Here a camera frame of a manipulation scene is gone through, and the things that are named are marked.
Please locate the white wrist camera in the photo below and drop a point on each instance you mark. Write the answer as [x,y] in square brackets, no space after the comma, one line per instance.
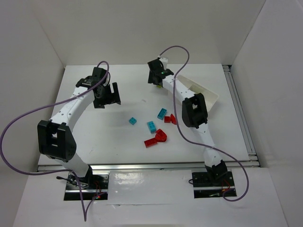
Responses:
[164,61]
[107,81]

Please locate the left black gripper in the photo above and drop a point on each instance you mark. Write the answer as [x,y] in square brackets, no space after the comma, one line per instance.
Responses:
[108,99]

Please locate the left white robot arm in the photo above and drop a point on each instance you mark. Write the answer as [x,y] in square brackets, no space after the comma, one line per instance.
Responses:
[55,139]

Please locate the white three-compartment tray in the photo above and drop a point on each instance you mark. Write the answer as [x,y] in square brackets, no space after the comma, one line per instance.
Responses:
[210,97]

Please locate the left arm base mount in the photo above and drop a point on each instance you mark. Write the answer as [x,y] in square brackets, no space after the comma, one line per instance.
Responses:
[98,187]

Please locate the red flat long lego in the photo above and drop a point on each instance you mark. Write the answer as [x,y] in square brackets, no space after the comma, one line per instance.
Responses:
[150,142]

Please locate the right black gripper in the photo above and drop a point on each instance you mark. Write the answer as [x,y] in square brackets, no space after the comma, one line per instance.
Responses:
[153,77]

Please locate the aluminium rail front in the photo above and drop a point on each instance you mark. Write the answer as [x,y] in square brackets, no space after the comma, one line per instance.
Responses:
[44,168]

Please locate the red arch lego brick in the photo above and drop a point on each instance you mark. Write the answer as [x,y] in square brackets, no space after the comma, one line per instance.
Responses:
[160,135]

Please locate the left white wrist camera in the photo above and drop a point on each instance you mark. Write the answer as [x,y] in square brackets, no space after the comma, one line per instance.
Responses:
[107,81]

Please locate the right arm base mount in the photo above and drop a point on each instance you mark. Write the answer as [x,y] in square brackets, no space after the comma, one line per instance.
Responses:
[205,188]

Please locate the small cyan square lego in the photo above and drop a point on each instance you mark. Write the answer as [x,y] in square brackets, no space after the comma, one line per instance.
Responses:
[132,121]

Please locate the small red square lego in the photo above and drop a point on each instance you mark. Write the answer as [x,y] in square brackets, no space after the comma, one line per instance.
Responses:
[167,119]

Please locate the aluminium rail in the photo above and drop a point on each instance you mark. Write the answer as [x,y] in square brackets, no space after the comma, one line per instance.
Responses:
[253,158]
[44,168]

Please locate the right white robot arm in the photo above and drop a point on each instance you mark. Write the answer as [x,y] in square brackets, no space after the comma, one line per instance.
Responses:
[194,114]

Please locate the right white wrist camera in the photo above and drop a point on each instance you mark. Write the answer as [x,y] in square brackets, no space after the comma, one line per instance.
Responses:
[164,61]

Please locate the cyan curved lego brick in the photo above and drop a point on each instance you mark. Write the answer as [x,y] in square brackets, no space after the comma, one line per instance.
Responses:
[151,127]

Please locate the red sloped lego brick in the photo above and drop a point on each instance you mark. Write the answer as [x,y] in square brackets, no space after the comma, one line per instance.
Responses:
[173,119]

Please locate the cyan long lego upturned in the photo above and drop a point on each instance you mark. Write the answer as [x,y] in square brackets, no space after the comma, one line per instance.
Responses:
[162,114]

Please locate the aluminium rail right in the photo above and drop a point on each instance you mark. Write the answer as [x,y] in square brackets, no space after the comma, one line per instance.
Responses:
[253,158]

